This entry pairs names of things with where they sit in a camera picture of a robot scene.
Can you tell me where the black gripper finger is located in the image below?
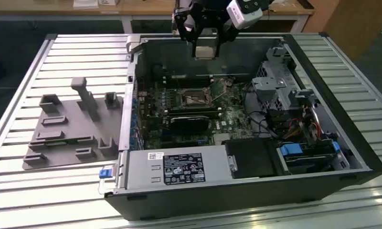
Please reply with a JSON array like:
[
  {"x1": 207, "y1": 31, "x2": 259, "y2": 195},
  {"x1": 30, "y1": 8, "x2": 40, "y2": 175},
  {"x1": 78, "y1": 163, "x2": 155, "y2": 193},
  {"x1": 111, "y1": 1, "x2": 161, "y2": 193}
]
[
  {"x1": 215, "y1": 16, "x2": 241, "y2": 59},
  {"x1": 174, "y1": 9, "x2": 202, "y2": 59}
]

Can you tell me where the silver CPU plate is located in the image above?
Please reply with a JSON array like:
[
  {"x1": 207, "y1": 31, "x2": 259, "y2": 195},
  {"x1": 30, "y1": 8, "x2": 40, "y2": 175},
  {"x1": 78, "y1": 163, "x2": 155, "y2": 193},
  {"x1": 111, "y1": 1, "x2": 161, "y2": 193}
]
[{"x1": 194, "y1": 45, "x2": 218, "y2": 61}]

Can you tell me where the metal socket cover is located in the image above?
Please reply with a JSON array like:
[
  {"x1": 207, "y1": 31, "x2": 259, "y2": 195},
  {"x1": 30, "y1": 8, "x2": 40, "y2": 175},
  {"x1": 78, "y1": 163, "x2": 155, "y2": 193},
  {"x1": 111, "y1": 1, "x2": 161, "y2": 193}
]
[{"x1": 205, "y1": 77, "x2": 234, "y2": 95}]

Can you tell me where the CPU socket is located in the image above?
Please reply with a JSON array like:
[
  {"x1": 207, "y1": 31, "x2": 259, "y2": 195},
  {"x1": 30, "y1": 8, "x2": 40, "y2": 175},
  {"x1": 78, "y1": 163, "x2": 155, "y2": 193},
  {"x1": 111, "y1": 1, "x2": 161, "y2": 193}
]
[{"x1": 178, "y1": 88, "x2": 217, "y2": 108}]

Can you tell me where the black drive bay cover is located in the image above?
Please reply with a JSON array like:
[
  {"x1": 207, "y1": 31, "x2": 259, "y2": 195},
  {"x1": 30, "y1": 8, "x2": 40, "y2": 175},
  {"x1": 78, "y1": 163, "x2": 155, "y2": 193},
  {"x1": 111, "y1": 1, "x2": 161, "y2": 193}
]
[{"x1": 225, "y1": 139, "x2": 289, "y2": 179}]

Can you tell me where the metal disk bay cage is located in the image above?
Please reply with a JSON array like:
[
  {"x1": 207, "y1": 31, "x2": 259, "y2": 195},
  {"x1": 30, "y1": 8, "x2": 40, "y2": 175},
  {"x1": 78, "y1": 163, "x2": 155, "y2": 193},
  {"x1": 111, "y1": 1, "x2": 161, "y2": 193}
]
[{"x1": 250, "y1": 47, "x2": 306, "y2": 112}]

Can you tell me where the green motherboard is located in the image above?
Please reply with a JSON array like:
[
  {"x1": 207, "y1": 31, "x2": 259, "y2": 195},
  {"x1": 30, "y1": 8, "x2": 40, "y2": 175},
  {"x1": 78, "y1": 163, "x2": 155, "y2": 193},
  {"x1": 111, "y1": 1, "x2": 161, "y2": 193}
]
[{"x1": 137, "y1": 76, "x2": 253, "y2": 151}]

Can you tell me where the wooden cabinet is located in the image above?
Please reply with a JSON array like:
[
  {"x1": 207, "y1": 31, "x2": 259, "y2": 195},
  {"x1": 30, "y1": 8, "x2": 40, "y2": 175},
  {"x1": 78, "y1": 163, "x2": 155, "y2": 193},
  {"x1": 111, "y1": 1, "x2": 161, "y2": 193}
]
[{"x1": 304, "y1": 0, "x2": 382, "y2": 63}]

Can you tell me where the wooden desk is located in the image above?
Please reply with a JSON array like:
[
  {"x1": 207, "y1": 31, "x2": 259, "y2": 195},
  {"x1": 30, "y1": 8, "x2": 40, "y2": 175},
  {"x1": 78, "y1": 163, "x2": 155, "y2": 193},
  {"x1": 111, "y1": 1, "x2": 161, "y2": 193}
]
[{"x1": 0, "y1": 0, "x2": 316, "y2": 34}]

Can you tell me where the small silver heatsink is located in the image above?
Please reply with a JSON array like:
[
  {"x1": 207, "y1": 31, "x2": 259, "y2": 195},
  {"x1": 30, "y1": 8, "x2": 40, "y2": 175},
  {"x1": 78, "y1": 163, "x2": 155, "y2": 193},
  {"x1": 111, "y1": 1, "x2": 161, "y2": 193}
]
[{"x1": 215, "y1": 133, "x2": 233, "y2": 144}]

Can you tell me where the grey parts rack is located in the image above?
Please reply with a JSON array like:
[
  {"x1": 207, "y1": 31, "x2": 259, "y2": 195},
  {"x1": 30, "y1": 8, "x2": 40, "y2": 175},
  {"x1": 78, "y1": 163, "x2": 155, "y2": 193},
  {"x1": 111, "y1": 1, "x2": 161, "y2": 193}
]
[{"x1": 22, "y1": 77, "x2": 124, "y2": 170}]

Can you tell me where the blue disk carrier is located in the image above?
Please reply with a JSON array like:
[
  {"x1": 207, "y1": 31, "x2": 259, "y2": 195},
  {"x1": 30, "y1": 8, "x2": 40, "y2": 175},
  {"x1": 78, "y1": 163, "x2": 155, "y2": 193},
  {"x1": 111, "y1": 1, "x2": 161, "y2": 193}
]
[{"x1": 280, "y1": 142, "x2": 304, "y2": 157}]

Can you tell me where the grey power supply unit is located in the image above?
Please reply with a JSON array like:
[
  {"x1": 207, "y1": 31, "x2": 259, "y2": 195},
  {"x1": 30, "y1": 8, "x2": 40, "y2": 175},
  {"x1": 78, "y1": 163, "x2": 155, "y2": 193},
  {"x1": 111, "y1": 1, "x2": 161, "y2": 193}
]
[{"x1": 114, "y1": 145, "x2": 235, "y2": 191}]

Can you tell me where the black PC case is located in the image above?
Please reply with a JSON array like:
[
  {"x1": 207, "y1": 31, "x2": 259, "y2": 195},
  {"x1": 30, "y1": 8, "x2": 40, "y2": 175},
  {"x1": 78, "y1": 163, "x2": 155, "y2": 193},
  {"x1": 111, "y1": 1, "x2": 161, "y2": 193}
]
[{"x1": 103, "y1": 33, "x2": 382, "y2": 221}]

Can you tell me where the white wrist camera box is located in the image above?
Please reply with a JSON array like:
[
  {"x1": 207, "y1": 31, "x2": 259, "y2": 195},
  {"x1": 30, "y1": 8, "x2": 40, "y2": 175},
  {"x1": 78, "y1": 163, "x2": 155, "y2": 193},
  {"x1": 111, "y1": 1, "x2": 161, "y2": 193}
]
[{"x1": 226, "y1": 0, "x2": 265, "y2": 31}]

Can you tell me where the black wire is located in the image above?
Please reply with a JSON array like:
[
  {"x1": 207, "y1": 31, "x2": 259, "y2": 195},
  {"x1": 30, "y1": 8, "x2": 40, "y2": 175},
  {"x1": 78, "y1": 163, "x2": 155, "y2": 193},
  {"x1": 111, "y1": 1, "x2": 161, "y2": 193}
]
[{"x1": 247, "y1": 111, "x2": 278, "y2": 139}]

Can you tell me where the yellow red wire bundle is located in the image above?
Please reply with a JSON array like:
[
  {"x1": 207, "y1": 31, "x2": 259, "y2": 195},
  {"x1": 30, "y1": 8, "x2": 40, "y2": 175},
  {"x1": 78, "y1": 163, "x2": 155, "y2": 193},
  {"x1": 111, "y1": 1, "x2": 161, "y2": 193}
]
[{"x1": 286, "y1": 116, "x2": 324, "y2": 142}]

